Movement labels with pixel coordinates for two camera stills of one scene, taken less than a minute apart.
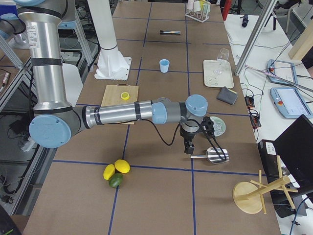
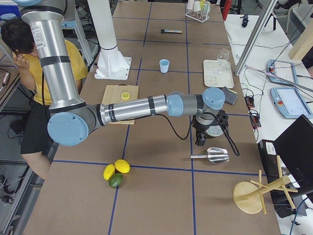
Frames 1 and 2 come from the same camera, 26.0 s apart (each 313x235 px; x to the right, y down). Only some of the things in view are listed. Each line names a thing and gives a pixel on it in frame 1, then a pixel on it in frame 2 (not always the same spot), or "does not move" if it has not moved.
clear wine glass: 224,54 does not move
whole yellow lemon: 122,166 does not move
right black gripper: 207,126 -> 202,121
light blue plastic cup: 164,64 does not move
